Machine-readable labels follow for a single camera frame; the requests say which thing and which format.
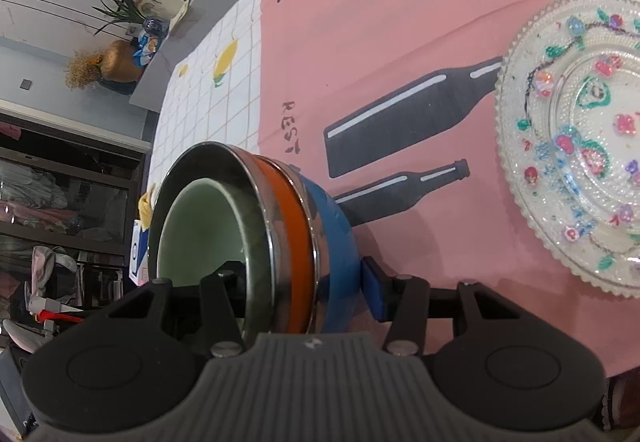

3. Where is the blue snack packet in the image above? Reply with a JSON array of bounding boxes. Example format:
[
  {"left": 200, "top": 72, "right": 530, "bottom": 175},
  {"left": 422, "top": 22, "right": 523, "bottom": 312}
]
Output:
[{"left": 132, "top": 36, "right": 161, "bottom": 68}]

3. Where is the orange steel bowl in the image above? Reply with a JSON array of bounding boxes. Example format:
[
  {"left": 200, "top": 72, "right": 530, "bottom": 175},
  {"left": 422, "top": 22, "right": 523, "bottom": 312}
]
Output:
[{"left": 149, "top": 142, "right": 321, "bottom": 336}]

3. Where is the yellow cloth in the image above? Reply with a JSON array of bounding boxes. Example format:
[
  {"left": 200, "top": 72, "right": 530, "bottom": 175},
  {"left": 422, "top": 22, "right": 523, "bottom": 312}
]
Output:
[{"left": 137, "top": 191, "right": 156, "bottom": 231}]

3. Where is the green ceramic bowl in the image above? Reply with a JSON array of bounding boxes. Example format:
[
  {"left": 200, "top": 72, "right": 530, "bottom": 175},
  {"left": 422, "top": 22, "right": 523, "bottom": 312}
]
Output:
[{"left": 155, "top": 178, "right": 261, "bottom": 323}]

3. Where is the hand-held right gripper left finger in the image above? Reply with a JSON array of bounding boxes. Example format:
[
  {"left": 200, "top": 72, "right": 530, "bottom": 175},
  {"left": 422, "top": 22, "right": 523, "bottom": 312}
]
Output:
[{"left": 107, "top": 262, "right": 249, "bottom": 359}]

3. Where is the blue and white box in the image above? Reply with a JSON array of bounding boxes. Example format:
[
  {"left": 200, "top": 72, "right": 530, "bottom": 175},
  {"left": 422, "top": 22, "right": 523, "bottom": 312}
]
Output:
[{"left": 129, "top": 219, "right": 154, "bottom": 285}]

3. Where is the gold vase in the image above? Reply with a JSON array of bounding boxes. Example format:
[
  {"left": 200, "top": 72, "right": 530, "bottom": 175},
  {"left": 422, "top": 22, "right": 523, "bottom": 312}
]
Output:
[{"left": 102, "top": 39, "right": 146, "bottom": 84}]

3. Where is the painted white plate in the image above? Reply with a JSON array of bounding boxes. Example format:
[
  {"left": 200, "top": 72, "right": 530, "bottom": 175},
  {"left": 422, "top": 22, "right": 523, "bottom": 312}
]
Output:
[{"left": 522, "top": 14, "right": 640, "bottom": 275}]

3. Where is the dried flower bunch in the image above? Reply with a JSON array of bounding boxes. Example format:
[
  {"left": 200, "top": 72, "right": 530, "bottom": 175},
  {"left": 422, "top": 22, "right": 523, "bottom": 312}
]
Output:
[{"left": 64, "top": 49, "right": 109, "bottom": 90}]

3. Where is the white picture card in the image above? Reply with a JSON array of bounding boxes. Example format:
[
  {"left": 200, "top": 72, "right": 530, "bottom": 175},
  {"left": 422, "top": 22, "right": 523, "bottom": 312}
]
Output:
[{"left": 140, "top": 0, "right": 189, "bottom": 25}]

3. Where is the pink printed placemat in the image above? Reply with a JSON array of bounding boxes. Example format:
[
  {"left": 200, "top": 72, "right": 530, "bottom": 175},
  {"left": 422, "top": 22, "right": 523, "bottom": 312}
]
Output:
[{"left": 255, "top": 0, "right": 640, "bottom": 375}]

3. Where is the green potted plant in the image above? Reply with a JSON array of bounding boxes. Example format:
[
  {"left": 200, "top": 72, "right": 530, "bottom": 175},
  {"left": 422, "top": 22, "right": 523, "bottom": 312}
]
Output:
[{"left": 92, "top": 0, "right": 151, "bottom": 35}]

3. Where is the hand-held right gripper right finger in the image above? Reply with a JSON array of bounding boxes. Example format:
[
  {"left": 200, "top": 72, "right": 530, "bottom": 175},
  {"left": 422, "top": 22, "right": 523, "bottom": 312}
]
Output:
[{"left": 362, "top": 256, "right": 527, "bottom": 357}]

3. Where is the large clear glass plate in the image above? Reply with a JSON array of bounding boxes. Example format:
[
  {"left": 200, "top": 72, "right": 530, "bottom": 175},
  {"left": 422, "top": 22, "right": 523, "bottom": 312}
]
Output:
[{"left": 494, "top": 0, "right": 640, "bottom": 301}]

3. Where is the blue steel bowl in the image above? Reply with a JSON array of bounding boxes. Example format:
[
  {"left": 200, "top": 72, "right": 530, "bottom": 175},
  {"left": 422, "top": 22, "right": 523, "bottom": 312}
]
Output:
[{"left": 287, "top": 164, "right": 369, "bottom": 336}]

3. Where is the lemon check tablecloth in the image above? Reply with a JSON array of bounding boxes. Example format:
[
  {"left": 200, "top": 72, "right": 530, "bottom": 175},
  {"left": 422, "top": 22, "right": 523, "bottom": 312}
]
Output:
[{"left": 142, "top": 0, "right": 640, "bottom": 375}]

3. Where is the glass door cabinet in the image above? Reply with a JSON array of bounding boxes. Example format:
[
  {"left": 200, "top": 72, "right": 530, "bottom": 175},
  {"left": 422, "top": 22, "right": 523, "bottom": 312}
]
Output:
[{"left": 0, "top": 114, "right": 151, "bottom": 249}]

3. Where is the grey marble tv console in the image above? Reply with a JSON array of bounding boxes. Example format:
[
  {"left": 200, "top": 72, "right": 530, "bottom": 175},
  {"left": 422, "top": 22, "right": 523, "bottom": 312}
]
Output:
[{"left": 129, "top": 0, "right": 266, "bottom": 111}]

